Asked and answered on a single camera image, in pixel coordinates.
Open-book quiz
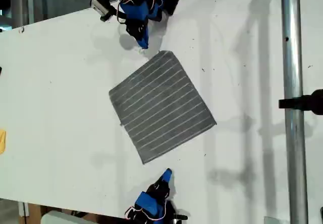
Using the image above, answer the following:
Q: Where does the grey striped towel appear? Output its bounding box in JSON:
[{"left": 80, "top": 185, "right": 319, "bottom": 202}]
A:
[{"left": 108, "top": 49, "right": 218, "bottom": 164}]

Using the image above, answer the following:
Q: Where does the white plastic container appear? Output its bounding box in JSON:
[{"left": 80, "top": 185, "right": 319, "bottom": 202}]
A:
[{"left": 40, "top": 210, "right": 99, "bottom": 224}]

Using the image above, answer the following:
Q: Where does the brown cardboard box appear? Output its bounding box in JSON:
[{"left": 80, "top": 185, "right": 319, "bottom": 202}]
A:
[{"left": 19, "top": 203, "right": 48, "bottom": 224}]

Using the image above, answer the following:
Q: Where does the white table leg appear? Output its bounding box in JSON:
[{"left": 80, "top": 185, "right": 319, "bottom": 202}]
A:
[{"left": 17, "top": 201, "right": 30, "bottom": 218}]

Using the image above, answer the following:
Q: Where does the black clamp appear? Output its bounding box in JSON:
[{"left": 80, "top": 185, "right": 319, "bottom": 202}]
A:
[{"left": 278, "top": 89, "right": 323, "bottom": 116}]

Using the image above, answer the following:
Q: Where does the yellow object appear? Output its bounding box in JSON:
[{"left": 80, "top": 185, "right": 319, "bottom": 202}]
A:
[{"left": 0, "top": 129, "right": 7, "bottom": 155}]

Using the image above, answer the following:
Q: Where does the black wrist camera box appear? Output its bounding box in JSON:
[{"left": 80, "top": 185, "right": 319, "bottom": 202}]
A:
[
  {"left": 90, "top": 0, "right": 114, "bottom": 22},
  {"left": 173, "top": 212, "right": 189, "bottom": 224}
]

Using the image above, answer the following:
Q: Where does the steel post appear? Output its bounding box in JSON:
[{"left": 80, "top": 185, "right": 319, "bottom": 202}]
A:
[{"left": 280, "top": 0, "right": 310, "bottom": 224}]

